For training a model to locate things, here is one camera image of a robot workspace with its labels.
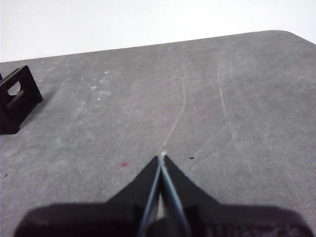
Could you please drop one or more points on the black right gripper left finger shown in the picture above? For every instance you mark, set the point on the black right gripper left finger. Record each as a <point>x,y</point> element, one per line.
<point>98,219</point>

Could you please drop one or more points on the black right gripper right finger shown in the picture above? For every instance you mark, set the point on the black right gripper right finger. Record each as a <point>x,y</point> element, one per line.
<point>234,219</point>

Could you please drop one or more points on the black plate rack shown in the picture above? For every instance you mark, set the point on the black plate rack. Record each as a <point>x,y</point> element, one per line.
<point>19,103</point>

